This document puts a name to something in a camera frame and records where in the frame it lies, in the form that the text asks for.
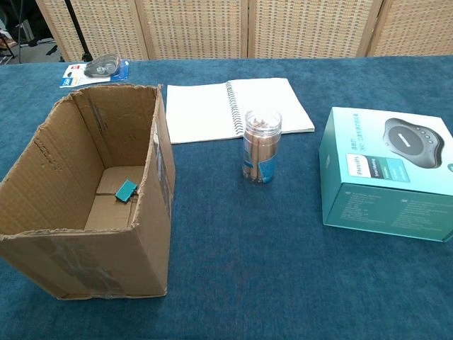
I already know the green binder clip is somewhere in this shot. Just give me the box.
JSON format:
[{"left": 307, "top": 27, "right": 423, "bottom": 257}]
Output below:
[{"left": 115, "top": 179, "right": 139, "bottom": 205}]

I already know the open cardboard box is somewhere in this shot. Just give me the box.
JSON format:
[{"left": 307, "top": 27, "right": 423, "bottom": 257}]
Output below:
[{"left": 0, "top": 84, "right": 176, "bottom": 301}]

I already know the teal speaker product box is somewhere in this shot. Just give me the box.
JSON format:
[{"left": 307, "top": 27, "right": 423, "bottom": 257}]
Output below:
[{"left": 318, "top": 106, "right": 453, "bottom": 244}]

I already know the clear jar of pencils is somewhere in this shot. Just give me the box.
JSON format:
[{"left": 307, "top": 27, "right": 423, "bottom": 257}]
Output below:
[{"left": 241, "top": 109, "right": 283, "bottom": 186}]

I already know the open spiral notebook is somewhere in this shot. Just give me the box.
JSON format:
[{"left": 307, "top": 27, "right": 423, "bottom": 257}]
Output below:
[{"left": 166, "top": 77, "right": 316, "bottom": 145}]

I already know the blue table cloth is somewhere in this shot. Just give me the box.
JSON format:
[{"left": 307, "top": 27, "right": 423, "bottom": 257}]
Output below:
[{"left": 0, "top": 55, "right": 453, "bottom": 340}]

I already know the woven wooden folding screen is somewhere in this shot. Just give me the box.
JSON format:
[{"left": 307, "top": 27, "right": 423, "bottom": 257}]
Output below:
[{"left": 35, "top": 0, "right": 453, "bottom": 62}]

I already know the correction tape blister pack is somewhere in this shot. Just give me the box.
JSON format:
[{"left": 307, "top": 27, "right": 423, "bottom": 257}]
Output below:
[{"left": 59, "top": 54, "right": 131, "bottom": 89}]

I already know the black tripod stand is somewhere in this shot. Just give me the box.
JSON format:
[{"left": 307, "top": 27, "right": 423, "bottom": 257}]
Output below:
[{"left": 63, "top": 0, "right": 95, "bottom": 62}]

